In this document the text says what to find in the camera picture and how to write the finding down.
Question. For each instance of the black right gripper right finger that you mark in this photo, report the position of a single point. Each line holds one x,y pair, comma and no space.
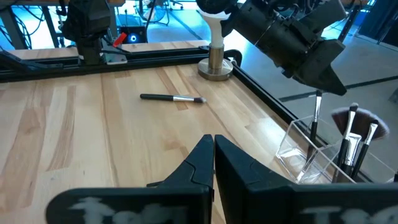
273,205

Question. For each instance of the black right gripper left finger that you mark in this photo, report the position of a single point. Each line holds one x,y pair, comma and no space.
130,208

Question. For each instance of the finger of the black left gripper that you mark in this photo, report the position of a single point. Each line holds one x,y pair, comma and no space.
301,70
326,62

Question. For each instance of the black makeup brush silver ferrule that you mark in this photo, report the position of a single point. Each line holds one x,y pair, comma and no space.
317,109
349,124
369,137
161,97

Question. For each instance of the fan makeup brush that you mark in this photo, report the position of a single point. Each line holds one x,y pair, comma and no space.
362,123

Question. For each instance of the black corner clamp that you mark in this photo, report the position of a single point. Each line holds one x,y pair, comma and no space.
237,57

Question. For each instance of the clear acrylic brush organizer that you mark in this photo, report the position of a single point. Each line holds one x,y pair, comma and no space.
295,161

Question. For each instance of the white mushroom lamp brass base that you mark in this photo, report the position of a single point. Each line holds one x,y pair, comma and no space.
215,59

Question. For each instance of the silver metal bracket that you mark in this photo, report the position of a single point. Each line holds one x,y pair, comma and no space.
116,59

